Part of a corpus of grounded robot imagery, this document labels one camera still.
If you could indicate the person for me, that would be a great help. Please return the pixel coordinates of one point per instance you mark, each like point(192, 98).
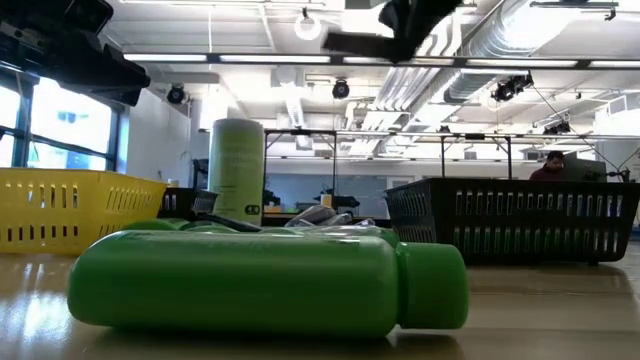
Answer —
point(550, 170)

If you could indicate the black frame stand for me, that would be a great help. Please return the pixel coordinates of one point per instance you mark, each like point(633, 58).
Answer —
point(475, 136)
point(300, 132)

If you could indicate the green bottle with dark label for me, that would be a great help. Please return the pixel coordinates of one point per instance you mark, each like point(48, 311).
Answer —
point(345, 235)

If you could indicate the yellow plastic basket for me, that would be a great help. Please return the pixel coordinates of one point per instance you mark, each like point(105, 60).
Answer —
point(75, 210)

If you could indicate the silver ceiling duct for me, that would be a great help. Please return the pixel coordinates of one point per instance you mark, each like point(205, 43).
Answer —
point(465, 87)

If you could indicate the round white ceiling lamp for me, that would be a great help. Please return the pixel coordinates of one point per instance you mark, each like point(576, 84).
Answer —
point(307, 25)

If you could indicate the green disinfecting wipes canister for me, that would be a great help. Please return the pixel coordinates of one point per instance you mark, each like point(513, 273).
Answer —
point(235, 170)

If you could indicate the black plastic basket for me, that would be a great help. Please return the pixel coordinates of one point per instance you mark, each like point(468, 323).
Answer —
point(187, 202)
point(515, 220)

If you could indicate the dark computer monitor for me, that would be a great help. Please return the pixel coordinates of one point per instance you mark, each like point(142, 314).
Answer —
point(585, 170)

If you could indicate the large window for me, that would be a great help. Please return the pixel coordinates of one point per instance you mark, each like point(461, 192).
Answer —
point(70, 115)

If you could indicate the small background robot arm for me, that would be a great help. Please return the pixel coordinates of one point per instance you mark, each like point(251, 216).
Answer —
point(345, 202)

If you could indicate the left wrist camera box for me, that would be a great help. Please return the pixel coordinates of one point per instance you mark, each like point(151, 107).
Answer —
point(87, 15)

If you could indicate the long ceiling light bar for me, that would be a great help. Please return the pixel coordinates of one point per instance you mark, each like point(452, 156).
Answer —
point(280, 59)

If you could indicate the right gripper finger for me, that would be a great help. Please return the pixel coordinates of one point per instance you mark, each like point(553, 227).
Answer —
point(360, 45)

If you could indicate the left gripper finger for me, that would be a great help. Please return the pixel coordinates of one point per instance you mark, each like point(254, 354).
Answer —
point(110, 77)

